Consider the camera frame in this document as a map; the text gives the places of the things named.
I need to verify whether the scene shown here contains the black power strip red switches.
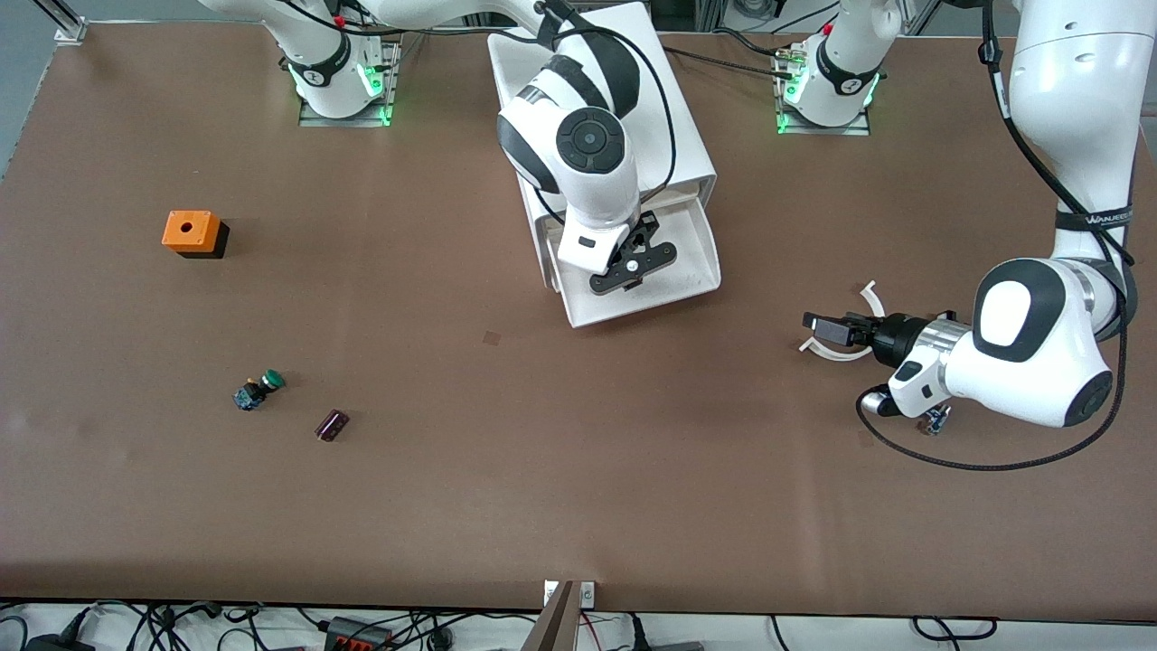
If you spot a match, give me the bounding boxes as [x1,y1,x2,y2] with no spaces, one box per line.
[324,617,396,651]

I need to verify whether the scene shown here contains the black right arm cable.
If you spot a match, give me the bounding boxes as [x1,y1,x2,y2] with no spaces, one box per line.
[271,0,679,227]

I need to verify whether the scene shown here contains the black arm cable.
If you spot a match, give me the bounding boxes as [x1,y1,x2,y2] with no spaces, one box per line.
[271,0,679,227]
[857,0,1135,473]

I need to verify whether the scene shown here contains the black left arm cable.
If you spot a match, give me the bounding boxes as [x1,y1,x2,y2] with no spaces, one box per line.
[857,0,1135,473]

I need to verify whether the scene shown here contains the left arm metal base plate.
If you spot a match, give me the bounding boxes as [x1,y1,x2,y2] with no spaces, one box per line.
[776,45,874,137]

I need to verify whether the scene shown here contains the black base supply cable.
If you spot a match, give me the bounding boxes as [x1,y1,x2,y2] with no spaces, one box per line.
[664,45,801,80]

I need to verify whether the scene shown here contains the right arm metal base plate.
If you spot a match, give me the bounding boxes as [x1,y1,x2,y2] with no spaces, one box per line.
[298,41,400,128]

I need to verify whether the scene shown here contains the green mushroom push button switch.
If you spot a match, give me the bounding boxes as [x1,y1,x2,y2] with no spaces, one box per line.
[233,369,287,412]

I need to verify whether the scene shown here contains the orange button enclosure box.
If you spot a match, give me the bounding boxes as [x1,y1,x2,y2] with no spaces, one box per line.
[162,211,230,260]

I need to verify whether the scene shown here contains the aluminium frame profile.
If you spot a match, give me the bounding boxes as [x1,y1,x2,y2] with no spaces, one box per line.
[36,0,89,43]

